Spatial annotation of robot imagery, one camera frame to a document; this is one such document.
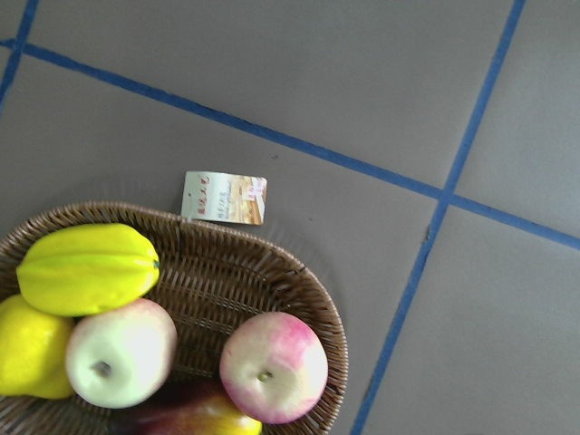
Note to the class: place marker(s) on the yellow lemon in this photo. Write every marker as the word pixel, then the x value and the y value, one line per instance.
pixel 33 349

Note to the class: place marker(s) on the yellow starfruit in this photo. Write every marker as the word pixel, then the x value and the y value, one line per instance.
pixel 88 269

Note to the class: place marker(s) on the red pink apple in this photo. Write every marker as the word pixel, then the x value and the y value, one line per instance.
pixel 274 368

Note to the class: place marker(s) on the pale green apple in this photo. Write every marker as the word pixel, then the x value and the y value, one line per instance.
pixel 119 358

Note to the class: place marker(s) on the dark red mango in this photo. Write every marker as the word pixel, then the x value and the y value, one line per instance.
pixel 199 406

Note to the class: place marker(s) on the small snack packet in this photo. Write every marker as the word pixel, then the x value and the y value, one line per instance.
pixel 223 197

